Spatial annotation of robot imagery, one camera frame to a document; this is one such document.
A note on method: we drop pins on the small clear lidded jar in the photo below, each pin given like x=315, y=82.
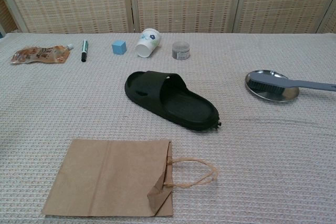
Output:
x=181, y=51

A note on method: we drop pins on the green black marker pen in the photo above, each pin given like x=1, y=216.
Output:
x=84, y=51

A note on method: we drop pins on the round stainless steel plate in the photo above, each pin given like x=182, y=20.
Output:
x=273, y=96

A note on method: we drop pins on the orange spout pouch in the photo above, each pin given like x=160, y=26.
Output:
x=39, y=54

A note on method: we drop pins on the white woven tablecloth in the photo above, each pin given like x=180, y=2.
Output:
x=262, y=155

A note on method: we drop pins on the brown paper bag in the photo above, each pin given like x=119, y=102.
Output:
x=105, y=176

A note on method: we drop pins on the grey brush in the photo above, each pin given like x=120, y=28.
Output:
x=275, y=81

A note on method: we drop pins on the light blue cube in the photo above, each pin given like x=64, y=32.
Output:
x=118, y=48

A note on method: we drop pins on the white floral paper cup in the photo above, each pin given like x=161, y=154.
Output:
x=147, y=43

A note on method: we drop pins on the black foam slipper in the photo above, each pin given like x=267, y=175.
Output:
x=147, y=82

